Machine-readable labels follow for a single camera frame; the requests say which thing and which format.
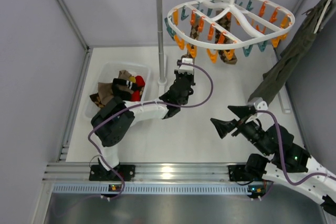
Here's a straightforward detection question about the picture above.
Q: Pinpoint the brown argyle sock short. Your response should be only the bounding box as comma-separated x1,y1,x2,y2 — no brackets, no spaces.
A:
215,13,237,65

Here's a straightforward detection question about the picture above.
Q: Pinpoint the black white-striped sock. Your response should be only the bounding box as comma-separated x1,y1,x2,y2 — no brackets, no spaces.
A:
112,78,137,101

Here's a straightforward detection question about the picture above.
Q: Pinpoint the tan striped sock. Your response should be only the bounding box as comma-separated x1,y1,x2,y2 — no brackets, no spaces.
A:
118,70,132,80
98,82,114,105

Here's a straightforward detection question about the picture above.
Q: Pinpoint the brown argyle sock long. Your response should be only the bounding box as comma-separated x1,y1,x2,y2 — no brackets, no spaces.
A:
89,93,104,109

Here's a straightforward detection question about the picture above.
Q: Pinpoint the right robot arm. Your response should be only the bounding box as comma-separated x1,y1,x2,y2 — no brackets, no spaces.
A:
211,102,335,216

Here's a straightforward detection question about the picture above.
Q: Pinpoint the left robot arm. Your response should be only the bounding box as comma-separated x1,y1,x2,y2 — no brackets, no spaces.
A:
91,73,195,180

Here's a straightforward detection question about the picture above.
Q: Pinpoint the white clip sock hanger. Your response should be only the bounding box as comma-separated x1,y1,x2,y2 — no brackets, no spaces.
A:
164,0,295,51

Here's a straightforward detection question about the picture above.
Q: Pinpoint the red sock in basket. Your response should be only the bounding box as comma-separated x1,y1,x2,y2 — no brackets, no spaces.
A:
131,76,145,102

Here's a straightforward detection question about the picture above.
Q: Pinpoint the yellow sock in basket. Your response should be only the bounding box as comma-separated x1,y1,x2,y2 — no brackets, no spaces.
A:
130,76,136,83

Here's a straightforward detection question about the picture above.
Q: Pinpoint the white plastic laundry basket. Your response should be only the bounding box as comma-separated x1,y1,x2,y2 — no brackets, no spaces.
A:
84,61,151,120

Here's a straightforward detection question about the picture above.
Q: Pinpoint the olive green hanging garment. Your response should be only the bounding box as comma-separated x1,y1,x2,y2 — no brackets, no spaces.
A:
248,0,334,104

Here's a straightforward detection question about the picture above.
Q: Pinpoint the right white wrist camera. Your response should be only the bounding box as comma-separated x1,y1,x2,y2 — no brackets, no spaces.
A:
247,98,268,111

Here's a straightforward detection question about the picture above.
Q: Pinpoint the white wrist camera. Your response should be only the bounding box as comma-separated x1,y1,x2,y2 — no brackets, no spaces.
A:
176,58,194,75
247,98,268,111

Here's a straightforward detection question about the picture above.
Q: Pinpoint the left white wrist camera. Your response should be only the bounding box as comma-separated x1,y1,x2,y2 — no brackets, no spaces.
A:
176,58,194,75

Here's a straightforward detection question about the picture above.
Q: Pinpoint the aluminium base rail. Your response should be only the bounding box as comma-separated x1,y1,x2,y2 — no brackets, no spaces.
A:
41,162,292,196

